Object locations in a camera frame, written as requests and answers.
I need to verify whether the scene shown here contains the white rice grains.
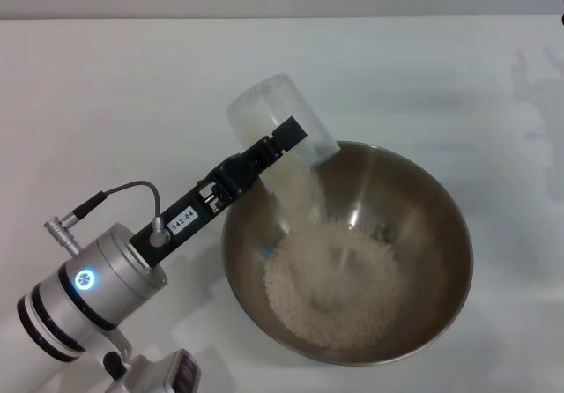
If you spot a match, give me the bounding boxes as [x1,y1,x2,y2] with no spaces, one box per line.
[263,159,409,351]

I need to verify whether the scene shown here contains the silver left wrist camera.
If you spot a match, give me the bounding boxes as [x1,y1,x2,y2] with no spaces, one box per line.
[122,348,204,393]

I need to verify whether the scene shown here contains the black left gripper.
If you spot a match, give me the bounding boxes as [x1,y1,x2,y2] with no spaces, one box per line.
[130,116,308,271]

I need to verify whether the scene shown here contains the large stainless steel bowl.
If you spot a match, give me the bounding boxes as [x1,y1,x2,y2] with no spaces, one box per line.
[221,140,475,367]

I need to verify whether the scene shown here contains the clear plastic measuring cup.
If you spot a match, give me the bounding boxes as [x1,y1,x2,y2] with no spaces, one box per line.
[225,73,341,178]

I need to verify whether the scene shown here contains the grey left gripper cable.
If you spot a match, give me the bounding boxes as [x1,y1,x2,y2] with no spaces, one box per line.
[42,181,174,247]

